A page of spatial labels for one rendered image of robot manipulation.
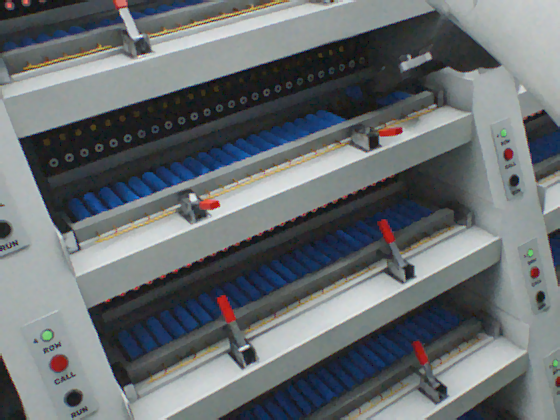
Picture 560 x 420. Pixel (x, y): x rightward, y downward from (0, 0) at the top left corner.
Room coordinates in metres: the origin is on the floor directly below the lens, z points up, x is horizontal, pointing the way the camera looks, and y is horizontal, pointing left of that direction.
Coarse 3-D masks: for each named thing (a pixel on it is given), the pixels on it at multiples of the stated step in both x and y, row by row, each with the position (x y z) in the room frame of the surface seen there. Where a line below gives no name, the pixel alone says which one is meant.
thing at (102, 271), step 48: (288, 96) 0.99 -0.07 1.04; (144, 144) 0.89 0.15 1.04; (384, 144) 0.87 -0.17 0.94; (432, 144) 0.90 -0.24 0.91; (240, 192) 0.80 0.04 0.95; (288, 192) 0.79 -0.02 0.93; (336, 192) 0.83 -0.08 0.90; (144, 240) 0.72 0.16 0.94; (192, 240) 0.73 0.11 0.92; (240, 240) 0.76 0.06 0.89; (96, 288) 0.68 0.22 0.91
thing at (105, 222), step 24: (432, 96) 0.95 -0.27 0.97; (360, 120) 0.90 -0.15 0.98; (384, 120) 0.92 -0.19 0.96; (288, 144) 0.86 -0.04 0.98; (312, 144) 0.86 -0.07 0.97; (240, 168) 0.81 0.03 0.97; (264, 168) 0.83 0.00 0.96; (168, 192) 0.77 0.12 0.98; (96, 216) 0.74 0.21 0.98; (120, 216) 0.74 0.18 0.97; (144, 216) 0.76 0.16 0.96
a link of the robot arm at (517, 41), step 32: (448, 0) 0.54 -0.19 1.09; (480, 0) 0.50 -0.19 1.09; (512, 0) 0.47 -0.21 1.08; (544, 0) 0.45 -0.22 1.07; (480, 32) 0.51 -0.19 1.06; (512, 32) 0.46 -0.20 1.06; (544, 32) 0.43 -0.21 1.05; (512, 64) 0.47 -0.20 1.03; (544, 64) 0.43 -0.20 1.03; (544, 96) 0.43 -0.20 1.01
